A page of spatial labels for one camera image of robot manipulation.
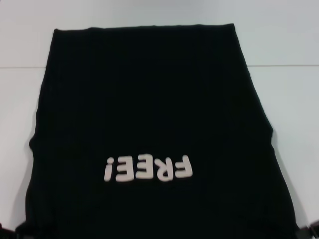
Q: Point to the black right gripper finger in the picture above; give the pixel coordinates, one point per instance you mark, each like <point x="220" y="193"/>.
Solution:
<point x="307" y="230"/>

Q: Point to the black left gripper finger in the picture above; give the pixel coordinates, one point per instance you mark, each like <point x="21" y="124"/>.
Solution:
<point x="7" y="231"/>

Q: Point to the black shirt with FREE! print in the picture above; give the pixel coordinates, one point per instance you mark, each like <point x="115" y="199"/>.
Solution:
<point x="149" y="99"/>

